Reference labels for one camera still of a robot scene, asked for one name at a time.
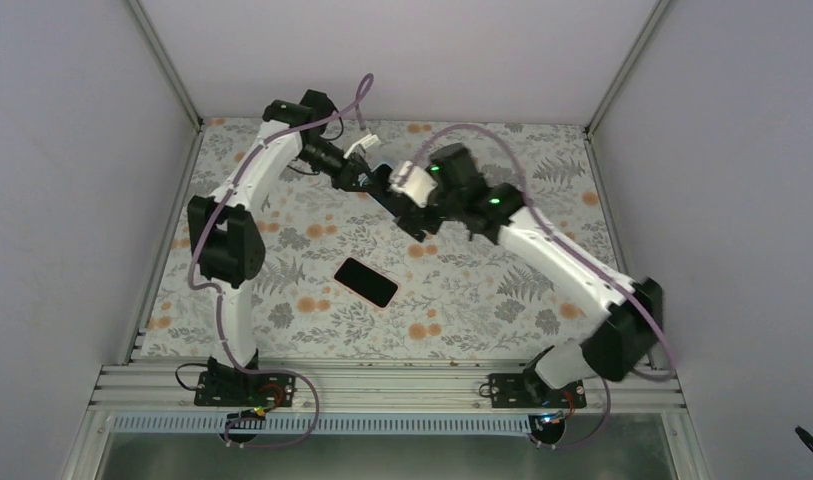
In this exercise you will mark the light blue phone case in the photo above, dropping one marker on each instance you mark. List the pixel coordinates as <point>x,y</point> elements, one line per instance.
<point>386,163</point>

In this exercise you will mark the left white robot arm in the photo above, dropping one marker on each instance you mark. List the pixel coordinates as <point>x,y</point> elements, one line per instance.
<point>227,247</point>

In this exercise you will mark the aluminium mounting rail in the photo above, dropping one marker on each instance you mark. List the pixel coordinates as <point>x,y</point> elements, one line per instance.
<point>345,386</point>

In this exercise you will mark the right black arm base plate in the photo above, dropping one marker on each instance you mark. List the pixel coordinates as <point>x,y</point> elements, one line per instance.
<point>524,391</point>

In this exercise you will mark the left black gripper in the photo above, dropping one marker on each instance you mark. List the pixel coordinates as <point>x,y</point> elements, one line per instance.
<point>346,178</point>

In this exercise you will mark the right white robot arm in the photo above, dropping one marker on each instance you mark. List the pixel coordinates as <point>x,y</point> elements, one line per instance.
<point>628,314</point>

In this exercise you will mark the phone in pink case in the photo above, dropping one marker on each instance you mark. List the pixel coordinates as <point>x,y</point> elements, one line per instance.
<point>367,283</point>

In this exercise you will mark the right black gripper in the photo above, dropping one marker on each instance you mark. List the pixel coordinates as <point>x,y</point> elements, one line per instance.
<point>408,221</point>

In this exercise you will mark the floral patterned table mat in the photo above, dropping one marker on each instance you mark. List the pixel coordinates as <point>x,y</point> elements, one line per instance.
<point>456,299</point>

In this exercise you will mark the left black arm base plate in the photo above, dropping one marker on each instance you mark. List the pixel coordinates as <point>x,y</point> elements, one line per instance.
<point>224,386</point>

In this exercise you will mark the slotted grey cable duct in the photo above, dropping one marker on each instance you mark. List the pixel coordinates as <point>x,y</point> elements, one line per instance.
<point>335,423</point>

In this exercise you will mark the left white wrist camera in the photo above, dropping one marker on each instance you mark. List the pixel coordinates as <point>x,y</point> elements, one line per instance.
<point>362,145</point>

